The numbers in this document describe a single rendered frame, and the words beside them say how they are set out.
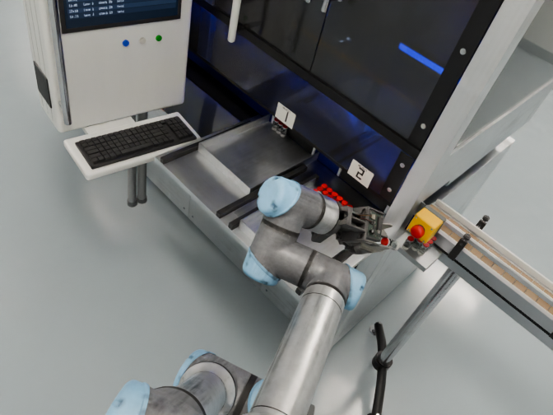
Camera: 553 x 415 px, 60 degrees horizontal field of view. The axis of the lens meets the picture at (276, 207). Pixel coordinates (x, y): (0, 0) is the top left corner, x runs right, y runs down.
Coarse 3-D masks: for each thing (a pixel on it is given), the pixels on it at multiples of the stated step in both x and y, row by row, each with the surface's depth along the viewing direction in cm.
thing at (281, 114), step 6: (276, 108) 164; (282, 108) 162; (276, 114) 166; (282, 114) 163; (288, 114) 161; (294, 114) 160; (282, 120) 165; (288, 120) 163; (294, 120) 161; (288, 126) 164
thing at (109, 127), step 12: (120, 120) 177; (132, 120) 179; (144, 120) 179; (156, 120) 181; (96, 132) 169; (108, 132) 171; (72, 144) 163; (180, 144) 174; (72, 156) 160; (144, 156) 166; (84, 168) 156; (108, 168) 159; (120, 168) 161
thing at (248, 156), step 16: (240, 128) 172; (256, 128) 177; (208, 144) 164; (224, 144) 167; (240, 144) 169; (256, 144) 171; (272, 144) 173; (288, 144) 175; (208, 160) 160; (224, 160) 162; (240, 160) 163; (256, 160) 165; (272, 160) 167; (288, 160) 169; (304, 160) 165; (240, 176) 158; (256, 176) 159; (272, 176) 156
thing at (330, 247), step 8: (304, 184) 156; (312, 184) 161; (248, 216) 142; (256, 216) 145; (240, 224) 141; (248, 224) 144; (256, 224) 145; (248, 232) 140; (256, 232) 142; (304, 232) 146; (304, 240) 144; (328, 240) 146; (336, 240) 147; (312, 248) 143; (320, 248) 143; (328, 248) 144; (336, 248) 145; (344, 248) 141; (336, 256) 140
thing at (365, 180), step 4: (352, 164) 150; (356, 164) 149; (352, 168) 151; (356, 168) 150; (364, 168) 148; (348, 172) 153; (352, 172) 152; (356, 172) 150; (360, 172) 149; (368, 172) 147; (352, 176) 152; (360, 176) 150; (364, 176) 149; (368, 176) 148; (372, 176) 147; (360, 180) 151; (364, 180) 150; (368, 180) 148; (364, 184) 150; (368, 184) 149
